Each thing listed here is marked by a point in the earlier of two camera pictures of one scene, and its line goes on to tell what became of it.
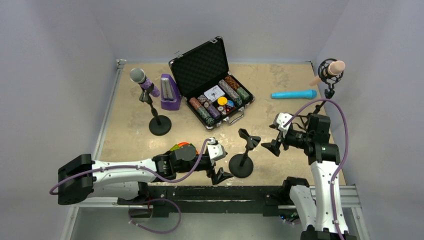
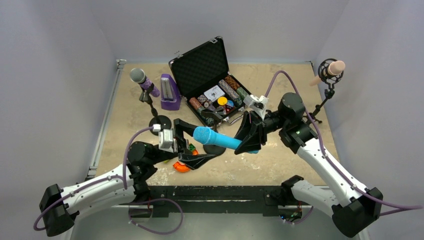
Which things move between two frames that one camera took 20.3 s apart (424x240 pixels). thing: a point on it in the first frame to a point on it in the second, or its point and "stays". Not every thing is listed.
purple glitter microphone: x=138 y=75 stays
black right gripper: x=282 y=140 to x=260 y=127
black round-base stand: x=158 y=125 stays
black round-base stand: x=241 y=165 to x=214 y=115
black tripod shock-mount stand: x=330 y=80 stays
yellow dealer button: x=222 y=100 stays
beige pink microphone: x=335 y=68 stays
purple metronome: x=170 y=94 stays
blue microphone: x=310 y=94 to x=209 y=136
